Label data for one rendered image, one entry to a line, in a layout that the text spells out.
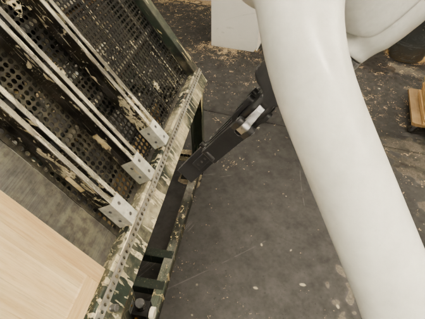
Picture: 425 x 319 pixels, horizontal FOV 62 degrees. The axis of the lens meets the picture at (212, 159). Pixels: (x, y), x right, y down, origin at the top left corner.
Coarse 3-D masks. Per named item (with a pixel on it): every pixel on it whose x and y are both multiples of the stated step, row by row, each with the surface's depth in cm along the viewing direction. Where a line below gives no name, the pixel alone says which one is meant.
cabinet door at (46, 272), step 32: (0, 192) 104; (0, 224) 101; (32, 224) 109; (0, 256) 99; (32, 256) 106; (64, 256) 115; (0, 288) 96; (32, 288) 104; (64, 288) 112; (96, 288) 121
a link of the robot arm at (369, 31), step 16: (352, 0) 31; (368, 0) 31; (384, 0) 31; (400, 0) 32; (416, 0) 32; (352, 16) 33; (368, 16) 33; (384, 16) 33; (400, 16) 33; (416, 16) 34; (352, 32) 35; (368, 32) 34; (384, 32) 35; (400, 32) 35; (352, 48) 37; (368, 48) 37; (384, 48) 37
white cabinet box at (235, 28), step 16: (224, 0) 405; (240, 0) 399; (224, 16) 418; (240, 16) 411; (256, 16) 405; (224, 32) 431; (240, 32) 424; (256, 32) 418; (240, 48) 437; (256, 48) 432
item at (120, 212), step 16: (0, 96) 109; (0, 112) 108; (16, 112) 112; (16, 128) 112; (32, 128) 113; (32, 144) 115; (48, 144) 116; (64, 144) 121; (48, 160) 119; (64, 160) 119; (80, 160) 125; (64, 176) 124; (80, 176) 123; (96, 176) 129; (96, 192) 127; (112, 192) 133; (112, 208) 132; (128, 208) 137; (128, 224) 137
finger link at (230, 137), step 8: (240, 120) 42; (232, 128) 44; (224, 136) 46; (232, 136) 45; (240, 136) 44; (248, 136) 43; (216, 144) 47; (224, 144) 46; (232, 144) 46; (216, 152) 48; (224, 152) 47; (216, 160) 49
